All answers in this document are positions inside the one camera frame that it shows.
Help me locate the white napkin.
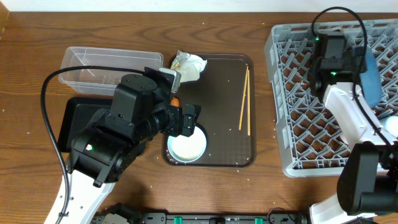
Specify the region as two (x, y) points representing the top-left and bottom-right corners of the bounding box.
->
(178, 52), (207, 83)

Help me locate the yellow green snack wrapper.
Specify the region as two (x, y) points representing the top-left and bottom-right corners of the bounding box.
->
(170, 50), (190, 70)

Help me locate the wooden chopstick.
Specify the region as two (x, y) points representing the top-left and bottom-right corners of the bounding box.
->
(238, 66), (249, 131)
(246, 68), (251, 136)

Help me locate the large blue bowl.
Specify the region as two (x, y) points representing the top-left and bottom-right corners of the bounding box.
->
(360, 47), (382, 108)

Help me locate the blue-inside white cup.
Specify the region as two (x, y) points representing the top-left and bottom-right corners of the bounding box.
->
(380, 115), (398, 138)

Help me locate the pink-inside white cup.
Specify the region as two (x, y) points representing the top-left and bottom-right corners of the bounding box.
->
(340, 134), (349, 145)

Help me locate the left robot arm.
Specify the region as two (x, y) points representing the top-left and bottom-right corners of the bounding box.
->
(40, 66), (201, 223)

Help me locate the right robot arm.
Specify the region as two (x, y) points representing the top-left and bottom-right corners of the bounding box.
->
(308, 34), (397, 223)

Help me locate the grey dishwasher rack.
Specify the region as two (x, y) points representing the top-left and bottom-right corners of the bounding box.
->
(264, 19), (397, 178)

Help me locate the orange carrot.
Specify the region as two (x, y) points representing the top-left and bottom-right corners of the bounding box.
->
(170, 97), (180, 107)

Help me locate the light blue rice bowl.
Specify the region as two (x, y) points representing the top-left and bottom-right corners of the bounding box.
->
(167, 126), (208, 163)

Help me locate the brown serving tray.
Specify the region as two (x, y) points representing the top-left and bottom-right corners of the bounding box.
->
(177, 54), (256, 168)

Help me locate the clear plastic bin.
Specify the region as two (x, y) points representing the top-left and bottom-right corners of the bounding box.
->
(58, 47), (164, 96)

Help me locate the black plastic tray bin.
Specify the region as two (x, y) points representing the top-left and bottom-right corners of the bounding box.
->
(57, 96), (147, 156)

